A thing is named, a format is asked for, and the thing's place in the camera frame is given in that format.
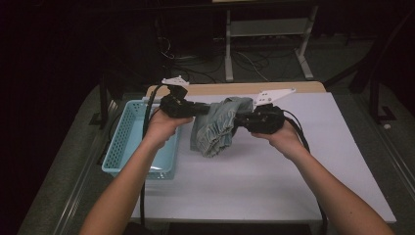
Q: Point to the black metal stand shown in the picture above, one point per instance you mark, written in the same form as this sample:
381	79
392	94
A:
103	104
374	98

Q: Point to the small white round knob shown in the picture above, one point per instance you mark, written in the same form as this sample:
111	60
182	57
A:
387	126

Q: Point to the faded denim shorts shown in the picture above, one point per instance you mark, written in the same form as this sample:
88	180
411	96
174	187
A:
215	127

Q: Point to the metal floor rail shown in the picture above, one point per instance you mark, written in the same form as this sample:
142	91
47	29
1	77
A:
74	196

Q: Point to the light blue plastic basket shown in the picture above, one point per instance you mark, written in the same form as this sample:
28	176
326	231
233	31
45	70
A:
125	143

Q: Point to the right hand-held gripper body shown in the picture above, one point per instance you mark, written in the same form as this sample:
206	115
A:
266	119

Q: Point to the person's right hand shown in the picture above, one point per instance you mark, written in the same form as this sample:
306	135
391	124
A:
287	140

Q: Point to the person's left hand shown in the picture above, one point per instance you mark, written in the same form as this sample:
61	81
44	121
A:
161	129

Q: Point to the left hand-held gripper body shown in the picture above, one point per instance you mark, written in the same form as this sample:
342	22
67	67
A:
177	106

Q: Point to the white metal stand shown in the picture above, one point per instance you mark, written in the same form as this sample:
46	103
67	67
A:
267	27

